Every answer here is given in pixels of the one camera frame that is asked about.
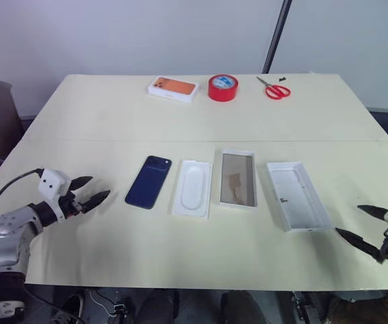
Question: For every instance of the white box lid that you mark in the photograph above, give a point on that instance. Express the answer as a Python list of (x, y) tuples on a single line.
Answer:
[(298, 197)]

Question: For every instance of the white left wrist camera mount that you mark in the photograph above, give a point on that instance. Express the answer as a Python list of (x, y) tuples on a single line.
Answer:
[(52, 182)]

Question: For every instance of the white box base brown inside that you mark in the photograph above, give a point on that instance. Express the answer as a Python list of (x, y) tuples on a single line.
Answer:
[(238, 180)]

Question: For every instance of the dark blue smartphone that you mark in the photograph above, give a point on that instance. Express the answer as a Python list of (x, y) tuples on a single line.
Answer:
[(148, 181)]

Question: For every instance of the sealed orange phone box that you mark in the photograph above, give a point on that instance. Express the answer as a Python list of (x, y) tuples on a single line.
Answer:
[(173, 88)]

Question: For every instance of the red adhesive tape roll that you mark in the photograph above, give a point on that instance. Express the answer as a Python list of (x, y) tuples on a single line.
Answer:
[(222, 89)]

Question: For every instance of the white moulded tray insert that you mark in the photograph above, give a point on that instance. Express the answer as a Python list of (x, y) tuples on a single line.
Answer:
[(192, 189)]

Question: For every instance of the black stand pole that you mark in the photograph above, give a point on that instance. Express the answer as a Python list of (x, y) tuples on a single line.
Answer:
[(276, 33)]

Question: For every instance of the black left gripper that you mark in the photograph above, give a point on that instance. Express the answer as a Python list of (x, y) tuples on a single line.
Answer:
[(69, 204)]

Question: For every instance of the black and white shoe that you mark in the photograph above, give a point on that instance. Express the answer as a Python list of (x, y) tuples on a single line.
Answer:
[(68, 308)]

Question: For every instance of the brown rounded shape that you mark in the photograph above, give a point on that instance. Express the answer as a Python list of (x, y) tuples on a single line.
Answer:
[(369, 310)]

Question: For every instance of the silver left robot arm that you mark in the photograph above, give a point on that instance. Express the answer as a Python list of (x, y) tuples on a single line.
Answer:
[(8, 243)]

